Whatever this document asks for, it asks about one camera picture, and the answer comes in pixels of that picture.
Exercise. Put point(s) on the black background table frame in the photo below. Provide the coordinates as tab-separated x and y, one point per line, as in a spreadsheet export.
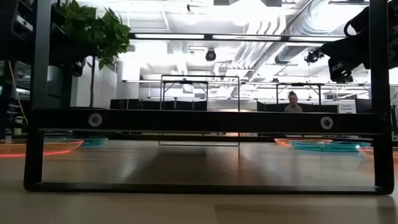
298	84
185	82

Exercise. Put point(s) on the black overhead beam with lights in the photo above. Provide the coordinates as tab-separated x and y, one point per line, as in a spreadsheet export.
208	37

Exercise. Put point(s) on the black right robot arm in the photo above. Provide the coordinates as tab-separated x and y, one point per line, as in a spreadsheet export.
364	18

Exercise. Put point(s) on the translucent blue plastic plate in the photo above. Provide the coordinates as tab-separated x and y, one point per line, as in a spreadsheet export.
326	146
94	142

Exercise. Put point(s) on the green plant in black pot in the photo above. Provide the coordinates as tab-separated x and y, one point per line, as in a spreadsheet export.
109	34

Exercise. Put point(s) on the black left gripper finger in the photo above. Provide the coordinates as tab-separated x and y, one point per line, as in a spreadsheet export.
85	56
82	44

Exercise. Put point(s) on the black low partition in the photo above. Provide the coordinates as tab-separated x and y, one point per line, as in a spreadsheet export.
317	108
133	104

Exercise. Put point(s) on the white sign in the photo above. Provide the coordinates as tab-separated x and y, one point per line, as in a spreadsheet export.
346	107

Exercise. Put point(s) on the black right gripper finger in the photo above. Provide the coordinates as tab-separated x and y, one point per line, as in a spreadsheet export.
335	46
314	56

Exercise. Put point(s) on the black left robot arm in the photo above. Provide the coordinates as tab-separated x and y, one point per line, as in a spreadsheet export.
14	40

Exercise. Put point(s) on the person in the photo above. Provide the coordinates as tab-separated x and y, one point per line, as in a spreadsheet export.
293	104

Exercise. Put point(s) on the black overhead camera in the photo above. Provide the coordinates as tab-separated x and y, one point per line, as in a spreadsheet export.
211	55

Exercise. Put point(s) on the translucent orange plastic plate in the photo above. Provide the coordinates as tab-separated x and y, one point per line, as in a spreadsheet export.
281	142
367	151
62	145

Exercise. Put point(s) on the black aluminium rig frame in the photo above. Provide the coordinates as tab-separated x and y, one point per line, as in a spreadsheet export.
264	137

